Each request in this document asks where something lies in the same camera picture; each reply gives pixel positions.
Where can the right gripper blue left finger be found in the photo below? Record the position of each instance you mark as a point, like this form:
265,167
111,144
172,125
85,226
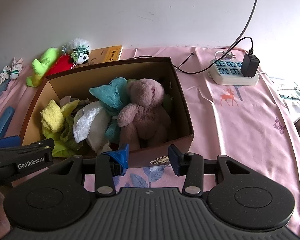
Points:
119,160

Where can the teal mesh bath pouf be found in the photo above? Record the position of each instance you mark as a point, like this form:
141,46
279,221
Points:
112,97

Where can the lime green plush toy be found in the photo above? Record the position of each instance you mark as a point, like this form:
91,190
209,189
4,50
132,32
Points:
41,66

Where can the lime green yarn cloth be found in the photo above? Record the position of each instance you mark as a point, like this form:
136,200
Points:
65,144

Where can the pink printed tablecloth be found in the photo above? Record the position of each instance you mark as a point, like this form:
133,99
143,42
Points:
245,132

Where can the pink plush bear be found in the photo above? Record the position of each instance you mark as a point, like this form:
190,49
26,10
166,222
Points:
144,120

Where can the black power adapter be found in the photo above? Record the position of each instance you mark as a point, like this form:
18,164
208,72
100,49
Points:
250,65

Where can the white knotted rope toy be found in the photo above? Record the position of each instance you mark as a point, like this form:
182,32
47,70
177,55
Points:
11,72

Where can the white panda plush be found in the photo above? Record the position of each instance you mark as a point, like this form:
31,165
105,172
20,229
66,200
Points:
78,49

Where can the white power strip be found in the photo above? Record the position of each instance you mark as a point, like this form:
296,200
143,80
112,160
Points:
228,71

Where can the yellow fuzzy cloth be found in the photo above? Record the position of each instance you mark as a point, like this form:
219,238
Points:
53,116

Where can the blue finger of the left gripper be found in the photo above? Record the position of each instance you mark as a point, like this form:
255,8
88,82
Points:
12,141

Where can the brown cardboard box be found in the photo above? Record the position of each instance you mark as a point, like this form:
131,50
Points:
106,82

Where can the grey pink sock bundle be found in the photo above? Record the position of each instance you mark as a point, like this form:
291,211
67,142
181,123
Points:
68,99

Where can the red plush toy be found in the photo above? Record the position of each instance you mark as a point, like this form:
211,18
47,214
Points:
64,63

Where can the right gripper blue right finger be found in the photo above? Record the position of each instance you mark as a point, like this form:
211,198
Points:
179,161

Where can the yellow flat box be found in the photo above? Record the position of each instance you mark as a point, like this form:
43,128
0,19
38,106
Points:
107,54

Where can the blue glasses case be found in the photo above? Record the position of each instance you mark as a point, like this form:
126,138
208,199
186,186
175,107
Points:
5,120

